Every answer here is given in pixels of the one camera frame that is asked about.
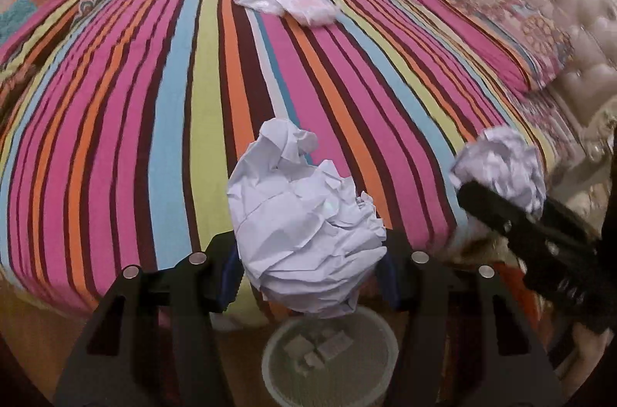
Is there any small white paper ball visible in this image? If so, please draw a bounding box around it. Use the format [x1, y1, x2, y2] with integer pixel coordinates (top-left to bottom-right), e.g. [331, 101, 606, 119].
[450, 126, 547, 218]

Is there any white small box trash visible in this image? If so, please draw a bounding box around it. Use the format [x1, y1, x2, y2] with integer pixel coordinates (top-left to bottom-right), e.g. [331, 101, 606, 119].
[317, 331, 354, 362]

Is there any large white paper ball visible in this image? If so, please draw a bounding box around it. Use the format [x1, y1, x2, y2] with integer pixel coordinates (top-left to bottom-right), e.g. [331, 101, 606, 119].
[227, 118, 387, 318]

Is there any white mesh trash basket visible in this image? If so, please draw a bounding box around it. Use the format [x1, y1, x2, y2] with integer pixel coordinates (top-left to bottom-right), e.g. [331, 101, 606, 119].
[261, 307, 398, 406]

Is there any floral pink pillow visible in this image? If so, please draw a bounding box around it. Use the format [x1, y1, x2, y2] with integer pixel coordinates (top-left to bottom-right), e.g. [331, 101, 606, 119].
[416, 0, 573, 97]

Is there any colourful striped bed sheet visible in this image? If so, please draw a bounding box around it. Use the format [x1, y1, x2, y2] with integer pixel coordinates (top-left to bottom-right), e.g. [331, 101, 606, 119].
[1, 0, 561, 315]

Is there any pink-white crumpled plastic bag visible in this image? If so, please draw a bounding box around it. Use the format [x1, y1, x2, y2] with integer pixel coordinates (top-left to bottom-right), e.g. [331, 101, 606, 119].
[279, 0, 338, 27]

